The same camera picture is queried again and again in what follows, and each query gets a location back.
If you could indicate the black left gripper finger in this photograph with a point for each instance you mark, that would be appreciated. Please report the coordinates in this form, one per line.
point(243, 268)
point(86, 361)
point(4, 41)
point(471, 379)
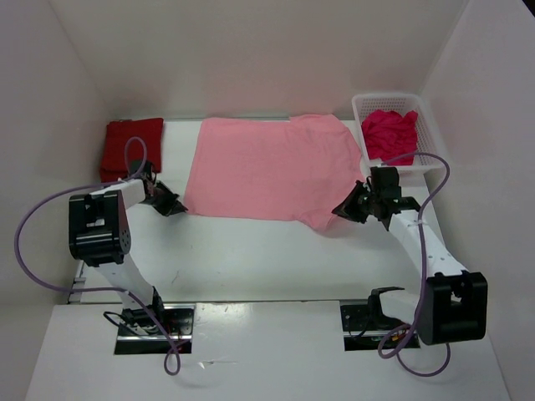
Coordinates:
point(167, 207)
point(164, 192)

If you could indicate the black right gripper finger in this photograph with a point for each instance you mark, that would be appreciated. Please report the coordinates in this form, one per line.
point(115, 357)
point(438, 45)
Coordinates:
point(352, 198)
point(355, 213)

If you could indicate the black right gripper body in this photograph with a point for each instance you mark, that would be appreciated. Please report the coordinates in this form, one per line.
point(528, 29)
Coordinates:
point(369, 197)

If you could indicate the dark red t shirt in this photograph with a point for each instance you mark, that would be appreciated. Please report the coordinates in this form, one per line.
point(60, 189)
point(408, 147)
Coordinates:
point(113, 163)

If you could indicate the pink t shirt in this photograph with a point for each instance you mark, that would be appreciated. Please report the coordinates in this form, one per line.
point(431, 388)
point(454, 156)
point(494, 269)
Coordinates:
point(295, 170)

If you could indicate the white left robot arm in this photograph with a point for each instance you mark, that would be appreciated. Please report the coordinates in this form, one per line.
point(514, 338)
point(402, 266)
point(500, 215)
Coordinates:
point(99, 235)

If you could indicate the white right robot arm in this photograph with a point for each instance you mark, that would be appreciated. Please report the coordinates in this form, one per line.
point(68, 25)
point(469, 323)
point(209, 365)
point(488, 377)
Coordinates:
point(453, 305)

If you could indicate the white plastic laundry basket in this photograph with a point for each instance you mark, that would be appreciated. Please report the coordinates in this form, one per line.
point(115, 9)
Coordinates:
point(428, 135)

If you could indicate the magenta t shirt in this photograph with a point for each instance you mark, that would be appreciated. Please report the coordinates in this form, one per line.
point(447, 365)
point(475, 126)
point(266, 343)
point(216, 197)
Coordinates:
point(388, 134)

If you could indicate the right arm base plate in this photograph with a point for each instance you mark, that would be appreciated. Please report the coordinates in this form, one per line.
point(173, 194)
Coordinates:
point(361, 332)

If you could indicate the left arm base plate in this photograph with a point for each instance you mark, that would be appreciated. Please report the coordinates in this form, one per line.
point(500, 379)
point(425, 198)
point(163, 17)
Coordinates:
point(133, 339)

